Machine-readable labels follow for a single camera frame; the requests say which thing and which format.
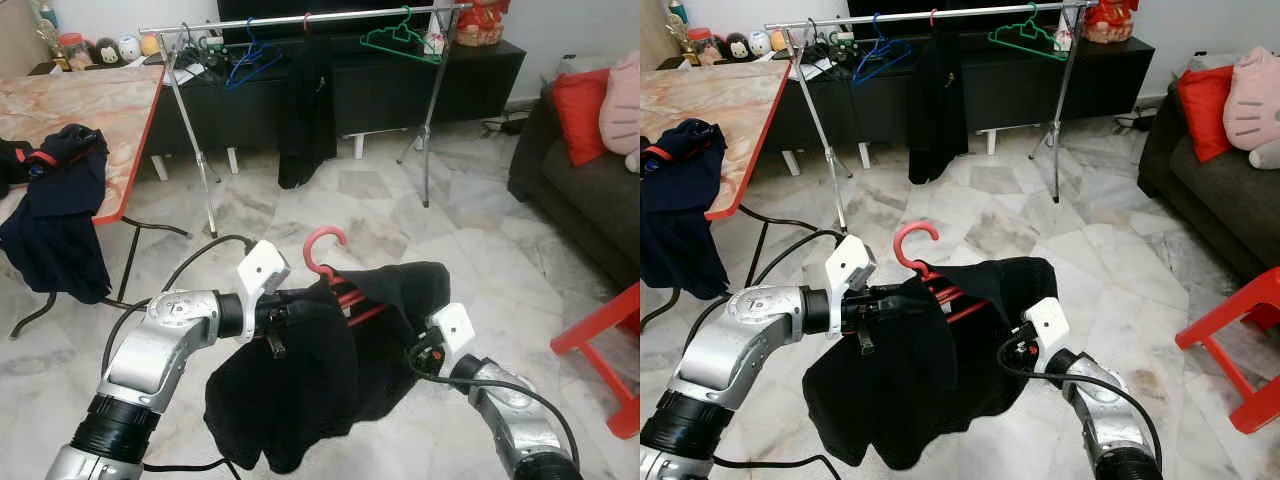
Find black jacket green logo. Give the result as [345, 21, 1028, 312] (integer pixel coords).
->
[205, 262, 453, 476]
[800, 257, 1061, 471]

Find blue plastic hanger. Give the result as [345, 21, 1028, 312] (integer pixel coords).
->
[852, 13, 913, 86]
[225, 18, 284, 93]

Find green plastic hanger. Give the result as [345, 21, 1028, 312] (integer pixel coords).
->
[360, 8, 444, 66]
[988, 5, 1069, 63]

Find red plastic stool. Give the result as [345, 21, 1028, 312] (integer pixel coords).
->
[550, 282, 641, 441]
[1175, 265, 1280, 436]

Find long black garment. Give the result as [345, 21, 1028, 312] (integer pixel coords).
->
[277, 28, 338, 191]
[907, 22, 969, 186]

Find navy blue garment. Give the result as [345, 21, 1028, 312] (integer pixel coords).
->
[0, 123, 113, 306]
[640, 118, 731, 301]

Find dark grey fabric sofa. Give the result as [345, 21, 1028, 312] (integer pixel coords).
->
[508, 55, 641, 291]
[1137, 60, 1280, 286]

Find white papers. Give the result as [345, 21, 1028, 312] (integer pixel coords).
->
[790, 55, 851, 81]
[175, 58, 236, 86]

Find marble top dining table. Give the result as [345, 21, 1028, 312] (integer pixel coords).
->
[640, 60, 816, 336]
[0, 65, 193, 339]

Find black TV console cabinet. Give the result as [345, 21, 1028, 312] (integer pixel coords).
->
[655, 35, 1156, 156]
[30, 38, 526, 161]

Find red cushion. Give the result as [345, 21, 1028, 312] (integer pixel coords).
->
[552, 68, 613, 168]
[1176, 65, 1236, 164]

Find silver metal clothes rack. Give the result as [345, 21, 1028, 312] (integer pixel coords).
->
[765, 2, 1099, 233]
[138, 2, 473, 239]

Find black flat television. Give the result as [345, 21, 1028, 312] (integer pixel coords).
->
[217, 0, 441, 23]
[848, 0, 1066, 16]

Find pink cat face cushion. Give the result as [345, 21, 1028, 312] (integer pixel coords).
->
[598, 50, 641, 156]
[1222, 60, 1280, 153]

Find red robed figurine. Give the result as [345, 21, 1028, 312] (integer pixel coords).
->
[455, 0, 511, 48]
[1083, 0, 1141, 44]

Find gold trophy blue ball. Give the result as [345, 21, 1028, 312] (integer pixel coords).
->
[668, 0, 696, 56]
[33, 0, 63, 63]

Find light wooden sideboard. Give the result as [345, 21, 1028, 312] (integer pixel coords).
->
[0, 0, 51, 76]
[640, 0, 673, 71]

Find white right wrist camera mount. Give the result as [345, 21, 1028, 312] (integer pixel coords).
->
[428, 303, 476, 359]
[1022, 297, 1071, 351]

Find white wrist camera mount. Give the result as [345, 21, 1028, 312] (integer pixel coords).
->
[428, 303, 476, 359]
[825, 235, 878, 294]
[1022, 297, 1071, 351]
[237, 240, 291, 301]

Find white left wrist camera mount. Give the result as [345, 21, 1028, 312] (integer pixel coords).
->
[237, 240, 291, 301]
[825, 235, 878, 294]

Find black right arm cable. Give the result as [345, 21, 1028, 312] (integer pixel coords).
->
[405, 340, 581, 471]
[997, 335, 1166, 471]

